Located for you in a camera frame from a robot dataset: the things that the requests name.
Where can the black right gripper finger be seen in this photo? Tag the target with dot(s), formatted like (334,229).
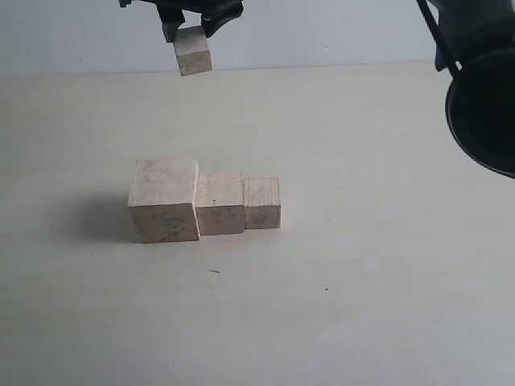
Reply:
(214,20)

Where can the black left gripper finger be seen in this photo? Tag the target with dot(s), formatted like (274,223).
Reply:
(171,18)

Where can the smallest wooden cube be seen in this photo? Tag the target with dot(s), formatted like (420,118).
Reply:
(192,51)

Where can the third largest wooden cube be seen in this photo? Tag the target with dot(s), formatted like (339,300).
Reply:
(262,203)

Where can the second largest wooden cube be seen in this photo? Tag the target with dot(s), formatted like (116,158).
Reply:
(220,203)

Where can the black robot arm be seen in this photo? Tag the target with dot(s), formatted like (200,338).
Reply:
(474,41)

